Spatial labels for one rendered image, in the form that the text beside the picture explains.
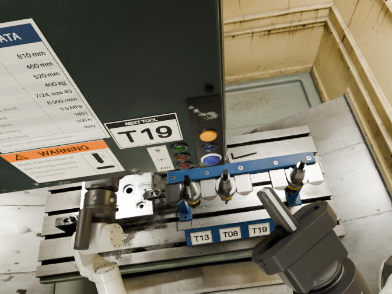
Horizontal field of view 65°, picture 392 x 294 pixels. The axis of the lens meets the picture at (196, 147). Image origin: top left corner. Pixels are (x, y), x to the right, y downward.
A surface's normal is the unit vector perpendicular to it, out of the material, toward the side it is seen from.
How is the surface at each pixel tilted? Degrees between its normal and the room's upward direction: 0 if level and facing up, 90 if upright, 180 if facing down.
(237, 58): 90
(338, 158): 24
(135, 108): 90
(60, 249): 0
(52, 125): 90
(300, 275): 30
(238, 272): 7
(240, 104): 0
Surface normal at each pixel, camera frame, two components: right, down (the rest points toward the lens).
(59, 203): -0.10, -0.49
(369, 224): -0.49, -0.39
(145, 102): 0.11, 0.86
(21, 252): 0.32, -0.50
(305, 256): 0.21, -0.09
